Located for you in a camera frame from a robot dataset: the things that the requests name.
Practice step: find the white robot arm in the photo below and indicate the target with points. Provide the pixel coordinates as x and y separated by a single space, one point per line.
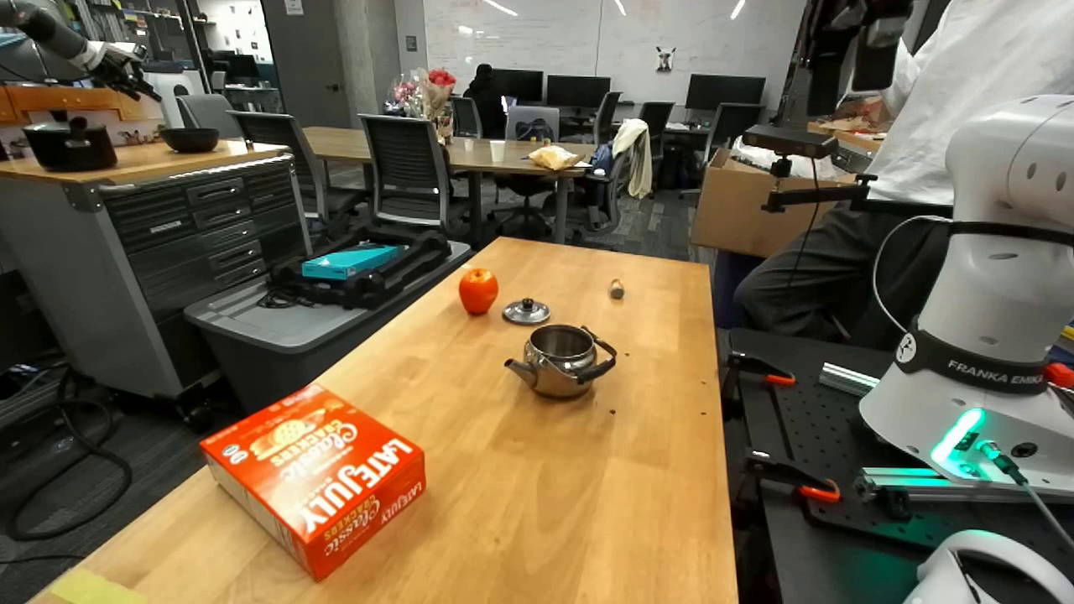
969 382

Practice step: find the black pot on cabinet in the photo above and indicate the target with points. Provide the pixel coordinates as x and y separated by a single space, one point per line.
73 147

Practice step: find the silver metal teapot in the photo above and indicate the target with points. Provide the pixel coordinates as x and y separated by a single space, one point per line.
562 361

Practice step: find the orange plastic apple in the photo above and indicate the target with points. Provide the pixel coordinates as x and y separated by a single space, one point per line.
479 289

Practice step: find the wooden office table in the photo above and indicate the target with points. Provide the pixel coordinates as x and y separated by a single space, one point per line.
466 157

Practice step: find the grey office chair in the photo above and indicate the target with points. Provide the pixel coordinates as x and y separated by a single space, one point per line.
409 182

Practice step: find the teal case in bag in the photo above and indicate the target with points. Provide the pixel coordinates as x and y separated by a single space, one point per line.
337 266

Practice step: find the cardboard box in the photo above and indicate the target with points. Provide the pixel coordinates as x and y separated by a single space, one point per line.
734 206

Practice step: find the grey plastic storage bin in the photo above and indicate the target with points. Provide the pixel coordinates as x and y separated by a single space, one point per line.
265 351

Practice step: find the orange Late July box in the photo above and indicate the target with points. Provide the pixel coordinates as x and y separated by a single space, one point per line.
315 476

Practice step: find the black bowl on cabinet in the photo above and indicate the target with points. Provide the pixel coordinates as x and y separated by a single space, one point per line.
189 138

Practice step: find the grey drawer cabinet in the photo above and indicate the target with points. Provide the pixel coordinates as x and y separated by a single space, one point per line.
115 256

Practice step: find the person in white shirt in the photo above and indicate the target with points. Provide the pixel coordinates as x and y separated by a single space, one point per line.
862 274

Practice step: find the orange-handled clamp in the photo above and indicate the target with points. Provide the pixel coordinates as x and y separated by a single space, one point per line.
803 484
764 370

